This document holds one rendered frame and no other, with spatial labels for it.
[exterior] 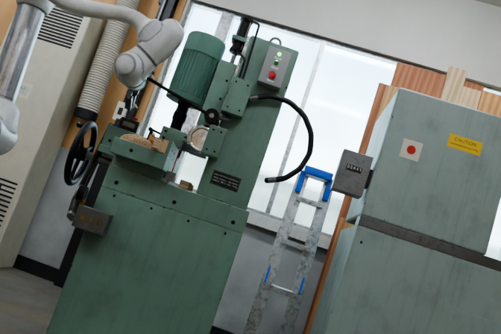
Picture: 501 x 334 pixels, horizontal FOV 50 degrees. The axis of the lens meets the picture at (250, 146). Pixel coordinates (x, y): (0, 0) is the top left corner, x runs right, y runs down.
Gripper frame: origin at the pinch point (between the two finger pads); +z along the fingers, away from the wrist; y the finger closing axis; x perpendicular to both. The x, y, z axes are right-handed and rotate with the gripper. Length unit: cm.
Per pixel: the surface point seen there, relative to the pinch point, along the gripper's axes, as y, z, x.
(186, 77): 14.8, 6.1, -11.8
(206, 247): -43, -8, -53
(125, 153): -26.0, -16.3, -10.1
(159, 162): -22.9, -16.3, -22.9
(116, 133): -19.9, 6.7, 2.0
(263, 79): 27.8, -2.9, -41.4
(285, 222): -16, 69, -85
